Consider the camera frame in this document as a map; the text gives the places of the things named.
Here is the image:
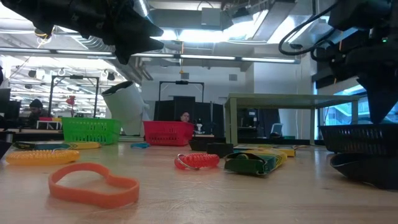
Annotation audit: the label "silver ceiling duct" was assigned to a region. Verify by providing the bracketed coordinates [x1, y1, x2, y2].
[248, 0, 335, 44]

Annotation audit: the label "yellow coil keychain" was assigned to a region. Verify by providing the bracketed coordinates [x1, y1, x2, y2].
[5, 149, 81, 166]

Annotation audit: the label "green perforated metal shelf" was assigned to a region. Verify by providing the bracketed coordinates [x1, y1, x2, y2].
[224, 93, 361, 146]

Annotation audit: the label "red plastic basket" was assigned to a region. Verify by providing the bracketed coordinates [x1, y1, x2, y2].
[142, 120, 196, 147]

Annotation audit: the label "long ceiling light strip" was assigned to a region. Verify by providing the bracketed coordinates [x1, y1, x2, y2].
[0, 46, 302, 65]

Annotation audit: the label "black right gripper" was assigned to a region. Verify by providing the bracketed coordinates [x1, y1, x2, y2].
[331, 34, 398, 124]

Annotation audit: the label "red coil keychain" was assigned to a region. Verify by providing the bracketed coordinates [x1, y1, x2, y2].
[174, 152, 221, 171]

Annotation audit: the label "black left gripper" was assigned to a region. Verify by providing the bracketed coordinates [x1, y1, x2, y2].
[35, 0, 165, 65]

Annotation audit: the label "red hanging object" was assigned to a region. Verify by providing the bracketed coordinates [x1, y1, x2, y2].
[65, 95, 77, 118]

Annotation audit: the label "black hanging cable reel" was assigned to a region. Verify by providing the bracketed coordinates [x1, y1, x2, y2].
[34, 29, 53, 47]

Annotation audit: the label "orange silicone wristband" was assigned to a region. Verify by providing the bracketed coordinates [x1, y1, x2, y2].
[48, 162, 141, 209]

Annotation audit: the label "black gantry frame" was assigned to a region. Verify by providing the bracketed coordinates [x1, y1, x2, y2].
[158, 80, 205, 103]
[48, 74, 100, 119]

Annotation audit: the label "black plastic basket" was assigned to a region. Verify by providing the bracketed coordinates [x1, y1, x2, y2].
[319, 123, 398, 157]

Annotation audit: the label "black partition screens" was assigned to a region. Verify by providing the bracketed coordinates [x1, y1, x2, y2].
[153, 95, 225, 138]

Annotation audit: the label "small yellow crayon box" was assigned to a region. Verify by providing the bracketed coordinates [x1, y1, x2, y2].
[223, 149, 289, 175]

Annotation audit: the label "grey ceiling box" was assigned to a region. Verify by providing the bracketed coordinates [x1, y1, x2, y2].
[201, 7, 222, 27]

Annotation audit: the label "white office chair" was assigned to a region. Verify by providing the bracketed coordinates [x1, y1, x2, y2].
[269, 123, 284, 138]

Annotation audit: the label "green plastic basket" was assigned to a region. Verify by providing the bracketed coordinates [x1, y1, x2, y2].
[61, 116, 123, 146]

